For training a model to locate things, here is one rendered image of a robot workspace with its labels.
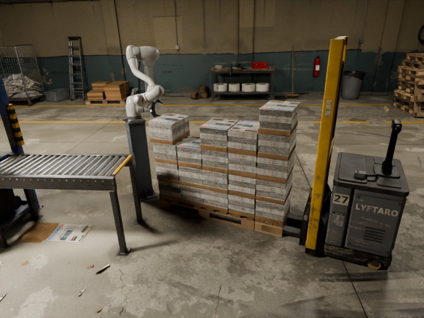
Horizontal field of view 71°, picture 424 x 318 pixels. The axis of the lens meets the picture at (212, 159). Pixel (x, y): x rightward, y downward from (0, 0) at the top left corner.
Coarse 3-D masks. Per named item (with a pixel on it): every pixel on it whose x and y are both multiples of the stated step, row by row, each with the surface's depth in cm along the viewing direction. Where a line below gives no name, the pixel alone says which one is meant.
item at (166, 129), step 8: (152, 120) 320; (160, 120) 319; (168, 120) 320; (176, 120) 319; (152, 128) 317; (160, 128) 313; (168, 128) 308; (176, 128) 315; (152, 136) 322; (160, 136) 317; (168, 136) 313; (176, 136) 319
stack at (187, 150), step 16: (160, 144) 321; (176, 144) 316; (192, 144) 314; (176, 160) 320; (192, 160) 311; (208, 160) 303; (224, 160) 296; (240, 160) 289; (256, 160) 282; (160, 176) 338; (176, 176) 329; (192, 176) 318; (208, 176) 310; (224, 176) 302; (240, 176) 295; (160, 192) 348; (176, 192) 338; (192, 192) 328; (208, 192) 319; (192, 208) 336; (208, 208) 328; (224, 208) 318; (240, 208) 309; (240, 224) 319
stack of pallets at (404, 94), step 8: (408, 56) 720; (416, 56) 685; (408, 64) 729; (416, 64) 694; (400, 72) 735; (408, 72) 703; (416, 72) 675; (400, 80) 742; (408, 80) 705; (416, 80) 675; (400, 88) 750; (408, 88) 714; (400, 96) 754; (408, 96) 721; (400, 104) 745; (408, 104) 728
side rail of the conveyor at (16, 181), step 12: (0, 180) 264; (12, 180) 263; (24, 180) 262; (36, 180) 261; (48, 180) 259; (60, 180) 258; (72, 180) 257; (84, 180) 256; (96, 180) 254; (108, 180) 254
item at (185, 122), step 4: (164, 116) 334; (168, 116) 334; (172, 116) 333; (176, 116) 333; (180, 116) 332; (184, 116) 332; (188, 116) 335; (184, 120) 329; (188, 120) 336; (184, 124) 330; (188, 124) 338; (184, 128) 332; (188, 128) 340; (184, 132) 333
